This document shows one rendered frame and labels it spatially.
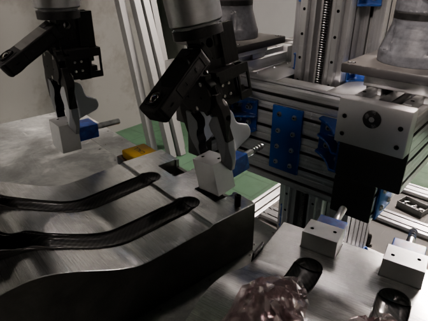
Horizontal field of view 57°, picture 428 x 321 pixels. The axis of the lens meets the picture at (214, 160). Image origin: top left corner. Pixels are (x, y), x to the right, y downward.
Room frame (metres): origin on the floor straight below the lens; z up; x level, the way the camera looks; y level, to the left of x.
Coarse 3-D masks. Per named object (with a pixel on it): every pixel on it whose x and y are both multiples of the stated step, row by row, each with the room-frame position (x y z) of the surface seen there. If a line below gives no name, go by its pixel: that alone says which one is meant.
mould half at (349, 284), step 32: (288, 224) 0.50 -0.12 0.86; (288, 256) 0.43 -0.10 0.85; (320, 256) 0.43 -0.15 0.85; (352, 256) 0.43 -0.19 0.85; (224, 288) 0.33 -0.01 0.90; (320, 288) 0.37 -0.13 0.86; (352, 288) 0.37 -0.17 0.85; (384, 288) 0.37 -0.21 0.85; (192, 320) 0.29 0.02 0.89; (320, 320) 0.28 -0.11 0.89; (416, 320) 0.32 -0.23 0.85
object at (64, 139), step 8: (56, 120) 0.69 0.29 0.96; (64, 120) 0.69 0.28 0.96; (80, 120) 0.72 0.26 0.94; (88, 120) 0.72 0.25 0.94; (112, 120) 0.75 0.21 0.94; (56, 128) 0.67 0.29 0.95; (64, 128) 0.66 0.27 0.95; (80, 128) 0.69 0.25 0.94; (88, 128) 0.69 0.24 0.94; (96, 128) 0.71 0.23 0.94; (56, 136) 0.67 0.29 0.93; (64, 136) 0.66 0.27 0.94; (72, 136) 0.67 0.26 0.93; (80, 136) 0.68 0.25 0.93; (88, 136) 0.69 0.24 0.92; (96, 136) 0.70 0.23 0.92; (56, 144) 0.68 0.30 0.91; (64, 144) 0.66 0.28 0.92; (72, 144) 0.67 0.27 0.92; (80, 144) 0.68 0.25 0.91; (64, 152) 0.66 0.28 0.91
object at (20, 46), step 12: (48, 24) 0.69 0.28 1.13; (36, 36) 0.67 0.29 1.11; (48, 36) 0.67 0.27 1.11; (60, 36) 0.68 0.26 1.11; (12, 48) 0.67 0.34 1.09; (24, 48) 0.65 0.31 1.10; (36, 48) 0.66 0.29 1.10; (0, 60) 0.64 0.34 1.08; (12, 60) 0.63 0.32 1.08; (24, 60) 0.64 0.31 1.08; (12, 72) 0.63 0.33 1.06
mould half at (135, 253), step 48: (0, 192) 0.48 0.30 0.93; (48, 192) 0.53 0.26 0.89; (96, 192) 0.55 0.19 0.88; (144, 192) 0.55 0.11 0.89; (192, 192) 0.54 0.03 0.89; (144, 240) 0.43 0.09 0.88; (192, 240) 0.43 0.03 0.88; (240, 240) 0.49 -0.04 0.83; (0, 288) 0.29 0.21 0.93; (48, 288) 0.31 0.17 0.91; (96, 288) 0.34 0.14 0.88; (144, 288) 0.38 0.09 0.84
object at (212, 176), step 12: (204, 156) 0.55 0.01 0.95; (216, 156) 0.55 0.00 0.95; (240, 156) 0.56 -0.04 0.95; (204, 168) 0.53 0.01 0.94; (216, 168) 0.52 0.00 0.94; (240, 168) 0.55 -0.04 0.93; (204, 180) 0.54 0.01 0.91; (216, 180) 0.52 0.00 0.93; (228, 180) 0.53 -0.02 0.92; (216, 192) 0.52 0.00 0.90
